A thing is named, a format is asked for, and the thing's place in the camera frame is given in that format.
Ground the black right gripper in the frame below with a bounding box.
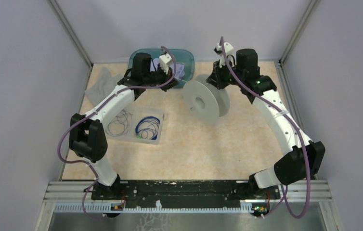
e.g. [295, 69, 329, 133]
[207, 57, 244, 90]

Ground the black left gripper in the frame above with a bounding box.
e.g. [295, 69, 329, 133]
[144, 63, 180, 92]

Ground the white perforated cable spool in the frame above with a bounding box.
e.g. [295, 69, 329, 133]
[182, 74, 230, 125]

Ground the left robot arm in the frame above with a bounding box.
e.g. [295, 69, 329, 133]
[66, 51, 178, 199]

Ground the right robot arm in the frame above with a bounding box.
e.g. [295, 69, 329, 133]
[206, 46, 325, 198]

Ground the lavender cloth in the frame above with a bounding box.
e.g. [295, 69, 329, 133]
[150, 58, 185, 79]

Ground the teal plastic basin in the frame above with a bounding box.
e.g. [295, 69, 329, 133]
[128, 48, 195, 89]

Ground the clear plastic divided tray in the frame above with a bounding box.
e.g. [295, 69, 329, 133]
[105, 106, 165, 145]

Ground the clear plastic bag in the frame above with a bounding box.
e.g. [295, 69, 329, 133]
[84, 67, 122, 106]

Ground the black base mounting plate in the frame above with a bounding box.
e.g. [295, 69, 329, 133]
[91, 180, 281, 209]

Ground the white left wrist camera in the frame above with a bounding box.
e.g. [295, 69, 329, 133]
[158, 53, 173, 74]

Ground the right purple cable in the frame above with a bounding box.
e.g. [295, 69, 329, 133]
[219, 36, 311, 219]

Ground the purple cable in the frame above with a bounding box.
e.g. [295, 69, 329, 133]
[57, 46, 178, 220]
[219, 36, 311, 219]

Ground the blue cable coil green connector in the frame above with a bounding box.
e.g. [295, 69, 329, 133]
[135, 116, 160, 140]

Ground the blue thin wire coil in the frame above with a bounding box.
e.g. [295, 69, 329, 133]
[106, 109, 134, 137]

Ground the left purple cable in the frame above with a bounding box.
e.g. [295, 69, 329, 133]
[57, 46, 178, 220]

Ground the white slotted cable duct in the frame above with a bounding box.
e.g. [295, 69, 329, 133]
[54, 202, 254, 214]

